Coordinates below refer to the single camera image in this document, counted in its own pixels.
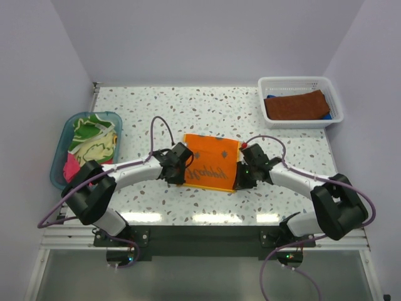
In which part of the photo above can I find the teal plastic bin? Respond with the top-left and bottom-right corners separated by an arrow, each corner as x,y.
49,111 -> 123,190

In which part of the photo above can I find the brown towel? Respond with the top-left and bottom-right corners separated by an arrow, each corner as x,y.
264,90 -> 331,121

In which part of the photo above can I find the blue towel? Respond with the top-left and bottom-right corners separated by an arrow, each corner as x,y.
266,93 -> 333,122

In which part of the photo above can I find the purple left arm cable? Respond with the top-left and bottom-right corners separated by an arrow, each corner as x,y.
37,116 -> 176,269

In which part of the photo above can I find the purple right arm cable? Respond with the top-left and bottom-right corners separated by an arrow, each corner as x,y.
246,135 -> 376,301

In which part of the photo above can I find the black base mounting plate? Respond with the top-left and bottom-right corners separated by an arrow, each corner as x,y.
92,225 -> 315,263

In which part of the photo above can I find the pink towel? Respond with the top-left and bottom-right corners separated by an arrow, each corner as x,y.
63,153 -> 80,183

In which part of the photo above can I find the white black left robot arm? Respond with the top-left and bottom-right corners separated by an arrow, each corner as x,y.
61,142 -> 194,246

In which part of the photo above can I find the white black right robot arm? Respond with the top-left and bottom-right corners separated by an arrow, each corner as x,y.
234,143 -> 368,246

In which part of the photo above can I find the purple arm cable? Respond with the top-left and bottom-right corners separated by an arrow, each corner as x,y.
246,135 -> 376,301
37,116 -> 176,269

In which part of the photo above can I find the white plastic mesh basket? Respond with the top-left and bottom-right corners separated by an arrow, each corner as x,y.
258,77 -> 343,129

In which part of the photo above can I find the green patterned towel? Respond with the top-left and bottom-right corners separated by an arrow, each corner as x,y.
68,114 -> 118,167

